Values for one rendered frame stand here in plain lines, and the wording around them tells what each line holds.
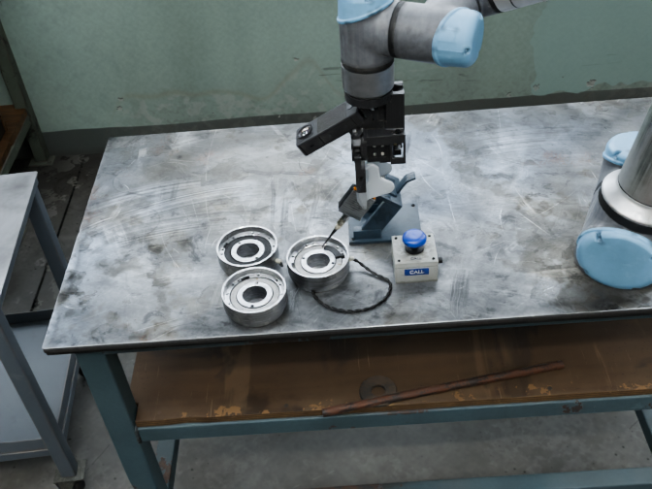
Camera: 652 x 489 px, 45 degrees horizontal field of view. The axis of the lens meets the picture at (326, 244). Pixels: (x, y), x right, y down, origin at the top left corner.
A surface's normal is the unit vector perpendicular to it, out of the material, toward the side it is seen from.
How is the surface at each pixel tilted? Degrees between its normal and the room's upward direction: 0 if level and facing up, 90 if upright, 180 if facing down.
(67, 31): 90
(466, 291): 0
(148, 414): 0
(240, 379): 0
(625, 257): 97
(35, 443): 90
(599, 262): 97
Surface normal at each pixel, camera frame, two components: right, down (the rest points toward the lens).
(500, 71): 0.03, 0.66
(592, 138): -0.07, -0.75
